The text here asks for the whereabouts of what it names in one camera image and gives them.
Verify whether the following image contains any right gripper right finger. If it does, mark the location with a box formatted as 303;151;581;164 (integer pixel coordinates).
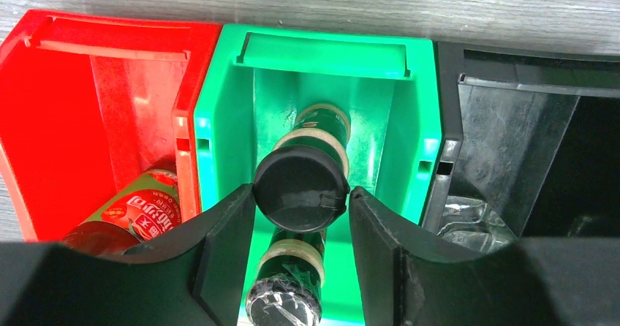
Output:
349;186;619;325

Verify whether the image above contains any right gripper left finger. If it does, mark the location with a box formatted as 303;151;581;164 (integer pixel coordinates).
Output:
1;184;255;325

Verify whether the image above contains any green label spice jar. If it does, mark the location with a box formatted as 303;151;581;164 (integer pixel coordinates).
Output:
245;228;326;325

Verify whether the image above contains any clear glass oil bottle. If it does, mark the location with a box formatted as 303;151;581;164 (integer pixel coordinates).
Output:
437;196;517;254

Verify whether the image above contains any red label spice jar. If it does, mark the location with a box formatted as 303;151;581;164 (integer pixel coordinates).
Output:
253;103;351;234

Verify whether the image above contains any black plastic bin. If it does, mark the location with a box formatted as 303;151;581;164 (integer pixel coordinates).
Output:
420;42;619;238

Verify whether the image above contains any green plastic bin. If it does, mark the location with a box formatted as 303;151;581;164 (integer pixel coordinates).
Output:
192;23;442;326

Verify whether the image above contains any red plastic bin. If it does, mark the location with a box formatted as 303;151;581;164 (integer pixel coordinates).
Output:
1;10;222;241

